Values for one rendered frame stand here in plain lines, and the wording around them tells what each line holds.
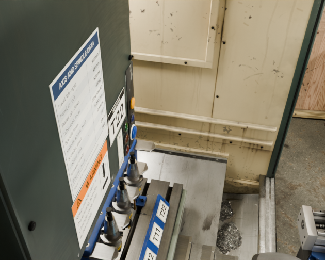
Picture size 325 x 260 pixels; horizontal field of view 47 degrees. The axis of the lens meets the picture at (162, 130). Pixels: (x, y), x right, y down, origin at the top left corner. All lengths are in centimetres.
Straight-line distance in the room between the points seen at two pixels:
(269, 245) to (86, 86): 123
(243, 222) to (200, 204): 23
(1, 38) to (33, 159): 14
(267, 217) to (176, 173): 45
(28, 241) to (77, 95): 19
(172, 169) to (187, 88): 42
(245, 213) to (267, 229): 24
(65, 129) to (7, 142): 13
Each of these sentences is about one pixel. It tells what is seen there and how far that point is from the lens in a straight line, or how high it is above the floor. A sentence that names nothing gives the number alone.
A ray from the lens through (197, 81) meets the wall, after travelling 158.
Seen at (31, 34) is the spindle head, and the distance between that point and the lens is 41.
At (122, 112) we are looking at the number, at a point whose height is 167.
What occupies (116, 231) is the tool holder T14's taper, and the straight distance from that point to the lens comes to 107.
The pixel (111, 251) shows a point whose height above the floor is 122.
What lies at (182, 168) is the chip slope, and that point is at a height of 82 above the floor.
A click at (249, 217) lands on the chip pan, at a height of 67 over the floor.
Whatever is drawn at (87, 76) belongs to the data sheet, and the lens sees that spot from 55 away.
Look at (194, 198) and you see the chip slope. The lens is 177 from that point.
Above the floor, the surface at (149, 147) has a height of 122.
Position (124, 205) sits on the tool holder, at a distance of 113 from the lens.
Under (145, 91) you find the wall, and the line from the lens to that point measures 166.
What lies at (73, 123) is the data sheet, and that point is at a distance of 52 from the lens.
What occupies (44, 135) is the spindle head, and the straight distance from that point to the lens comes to 45.
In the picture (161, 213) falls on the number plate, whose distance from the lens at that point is 149.
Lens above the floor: 211
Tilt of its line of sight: 39 degrees down
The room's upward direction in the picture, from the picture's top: 1 degrees clockwise
